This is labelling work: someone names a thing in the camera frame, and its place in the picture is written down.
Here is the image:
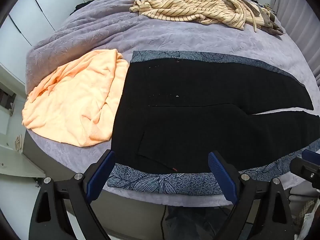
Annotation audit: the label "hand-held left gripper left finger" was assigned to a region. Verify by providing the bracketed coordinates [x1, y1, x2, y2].
[28, 149, 116, 240]

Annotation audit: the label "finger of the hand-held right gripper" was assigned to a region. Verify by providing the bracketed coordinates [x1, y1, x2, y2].
[289, 149, 320, 188]

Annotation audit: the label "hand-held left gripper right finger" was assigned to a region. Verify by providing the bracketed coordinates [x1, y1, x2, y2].
[208, 151, 297, 240]

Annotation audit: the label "black pants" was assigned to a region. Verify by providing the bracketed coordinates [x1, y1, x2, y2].
[111, 57, 320, 175]

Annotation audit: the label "white bag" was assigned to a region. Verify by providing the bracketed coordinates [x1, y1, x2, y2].
[294, 197, 320, 240]

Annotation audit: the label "blue-grey floral cloth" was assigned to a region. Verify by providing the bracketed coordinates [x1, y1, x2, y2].
[106, 50, 320, 195]

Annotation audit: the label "orange towel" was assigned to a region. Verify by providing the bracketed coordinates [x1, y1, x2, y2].
[22, 49, 130, 147]

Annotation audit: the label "white dresser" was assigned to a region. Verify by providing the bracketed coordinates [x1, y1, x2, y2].
[0, 80, 47, 188]

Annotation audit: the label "bed with lilac cover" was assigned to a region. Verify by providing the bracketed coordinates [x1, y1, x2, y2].
[25, 0, 317, 207]

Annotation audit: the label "brown garment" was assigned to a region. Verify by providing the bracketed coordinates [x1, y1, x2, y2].
[235, 0, 285, 36]

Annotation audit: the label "white curtain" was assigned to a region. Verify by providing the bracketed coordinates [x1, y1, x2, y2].
[275, 0, 320, 80]

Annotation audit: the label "cream striped garment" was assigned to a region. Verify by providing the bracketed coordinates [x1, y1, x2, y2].
[129, 0, 258, 32]

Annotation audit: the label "white wardrobe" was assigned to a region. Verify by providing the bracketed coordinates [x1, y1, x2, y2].
[0, 0, 87, 80]

